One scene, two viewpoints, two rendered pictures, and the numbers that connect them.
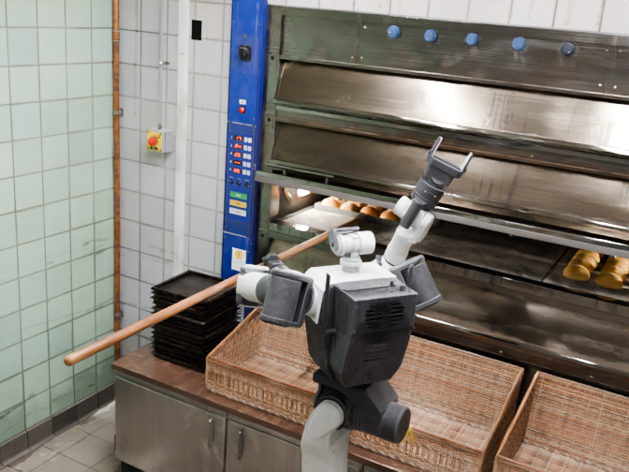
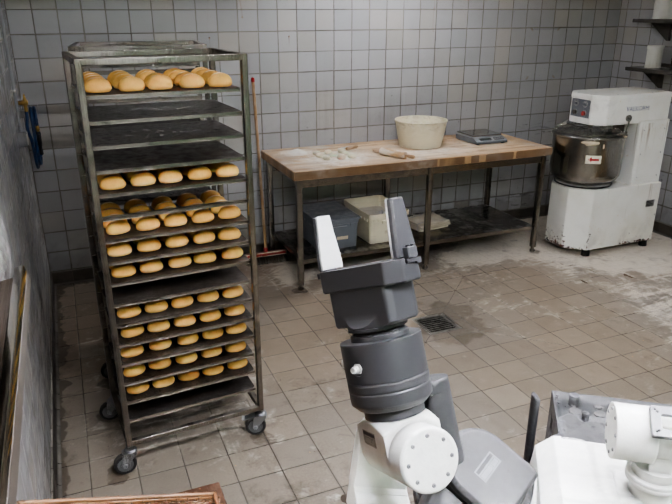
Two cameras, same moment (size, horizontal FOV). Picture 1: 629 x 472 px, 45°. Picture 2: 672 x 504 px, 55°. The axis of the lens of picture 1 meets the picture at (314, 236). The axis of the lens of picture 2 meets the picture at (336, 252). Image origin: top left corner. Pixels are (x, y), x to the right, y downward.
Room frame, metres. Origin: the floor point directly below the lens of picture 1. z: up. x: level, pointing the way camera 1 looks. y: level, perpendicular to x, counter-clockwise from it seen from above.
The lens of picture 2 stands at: (2.80, 0.00, 1.95)
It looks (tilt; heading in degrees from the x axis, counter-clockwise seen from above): 21 degrees down; 220
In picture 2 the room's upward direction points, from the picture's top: straight up
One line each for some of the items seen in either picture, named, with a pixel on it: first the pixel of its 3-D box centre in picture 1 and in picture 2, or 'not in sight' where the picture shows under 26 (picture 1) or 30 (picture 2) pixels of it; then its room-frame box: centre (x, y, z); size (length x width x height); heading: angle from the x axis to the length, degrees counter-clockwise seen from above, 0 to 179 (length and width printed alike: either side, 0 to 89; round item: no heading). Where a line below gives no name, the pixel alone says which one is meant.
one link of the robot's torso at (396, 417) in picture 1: (361, 402); not in sight; (2.02, -0.18, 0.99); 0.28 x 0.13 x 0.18; 62
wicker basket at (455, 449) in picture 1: (431, 402); not in sight; (2.55, -0.49, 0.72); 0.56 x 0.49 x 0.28; 62
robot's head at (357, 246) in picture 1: (354, 247); (655, 443); (2.07, -0.12, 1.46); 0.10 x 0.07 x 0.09; 117
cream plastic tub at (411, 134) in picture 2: not in sight; (420, 132); (-1.65, -2.81, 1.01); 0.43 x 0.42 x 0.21; 152
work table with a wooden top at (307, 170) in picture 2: not in sight; (406, 203); (-1.48, -2.81, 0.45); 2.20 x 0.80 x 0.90; 152
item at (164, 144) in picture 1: (159, 140); not in sight; (3.46, 0.75, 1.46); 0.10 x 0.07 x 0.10; 62
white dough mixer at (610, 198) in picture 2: not in sight; (599, 170); (-2.73, -1.70, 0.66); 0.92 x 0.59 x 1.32; 152
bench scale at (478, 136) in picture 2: not in sight; (481, 136); (-2.14, -2.52, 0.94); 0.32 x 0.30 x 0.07; 62
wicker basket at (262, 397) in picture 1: (293, 357); not in sight; (2.83, 0.05, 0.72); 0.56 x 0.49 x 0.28; 63
